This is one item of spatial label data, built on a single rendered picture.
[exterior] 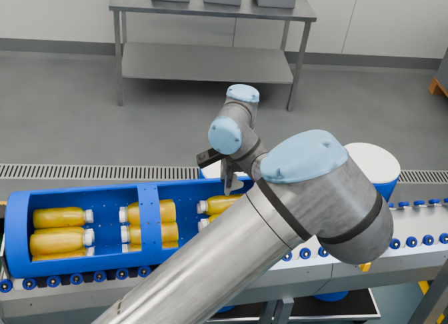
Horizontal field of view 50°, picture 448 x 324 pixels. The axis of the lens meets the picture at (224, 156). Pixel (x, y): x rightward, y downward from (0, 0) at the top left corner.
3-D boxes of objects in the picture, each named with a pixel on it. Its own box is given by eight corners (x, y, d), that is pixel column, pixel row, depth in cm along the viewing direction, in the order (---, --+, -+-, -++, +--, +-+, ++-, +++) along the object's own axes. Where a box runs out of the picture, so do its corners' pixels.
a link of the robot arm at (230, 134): (253, 153, 120) (264, 126, 130) (223, 119, 117) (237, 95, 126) (226, 167, 126) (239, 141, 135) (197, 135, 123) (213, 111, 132)
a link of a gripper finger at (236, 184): (243, 199, 151) (245, 174, 147) (225, 201, 150) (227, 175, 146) (241, 195, 154) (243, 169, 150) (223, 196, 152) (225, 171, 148)
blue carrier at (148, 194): (271, 267, 175) (287, 219, 155) (17, 296, 156) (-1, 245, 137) (253, 208, 195) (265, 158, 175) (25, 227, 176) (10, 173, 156)
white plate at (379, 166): (399, 150, 223) (398, 152, 224) (340, 137, 227) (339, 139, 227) (401, 188, 202) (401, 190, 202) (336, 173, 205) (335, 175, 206)
